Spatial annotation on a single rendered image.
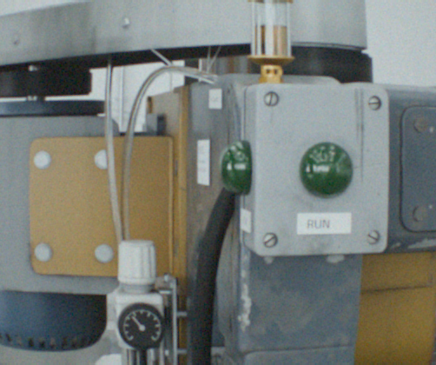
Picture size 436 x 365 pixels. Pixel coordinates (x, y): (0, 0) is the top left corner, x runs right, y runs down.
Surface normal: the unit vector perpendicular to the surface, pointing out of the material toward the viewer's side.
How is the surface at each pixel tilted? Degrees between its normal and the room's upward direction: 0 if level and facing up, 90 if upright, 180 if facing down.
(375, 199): 90
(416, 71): 90
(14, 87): 90
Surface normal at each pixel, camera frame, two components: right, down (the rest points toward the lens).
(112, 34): -0.68, 0.04
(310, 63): -0.11, 0.05
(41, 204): 0.15, 0.05
